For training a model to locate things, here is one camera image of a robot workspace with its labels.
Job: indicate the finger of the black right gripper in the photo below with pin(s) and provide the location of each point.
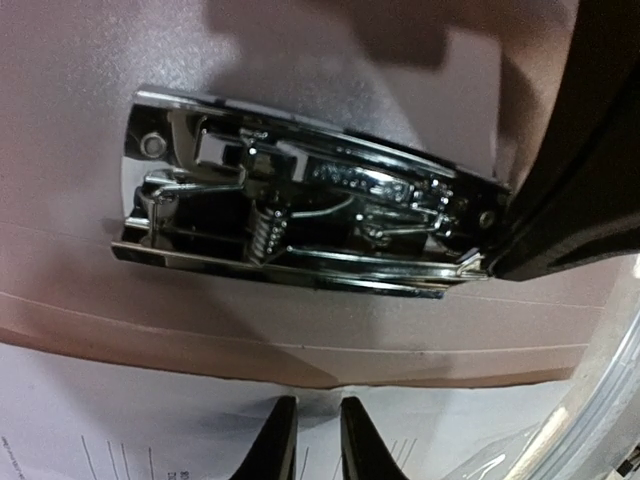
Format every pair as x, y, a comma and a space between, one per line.
580, 202

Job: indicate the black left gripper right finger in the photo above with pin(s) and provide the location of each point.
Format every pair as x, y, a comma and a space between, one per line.
363, 452

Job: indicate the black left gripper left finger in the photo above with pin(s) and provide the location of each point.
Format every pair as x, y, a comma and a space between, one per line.
272, 455

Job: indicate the pink paper folder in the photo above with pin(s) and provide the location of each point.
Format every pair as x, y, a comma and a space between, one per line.
470, 82

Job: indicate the metal folder clip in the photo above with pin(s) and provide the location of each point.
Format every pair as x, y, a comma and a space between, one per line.
227, 188

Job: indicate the aluminium front rail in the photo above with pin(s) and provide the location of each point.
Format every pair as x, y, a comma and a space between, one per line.
600, 435

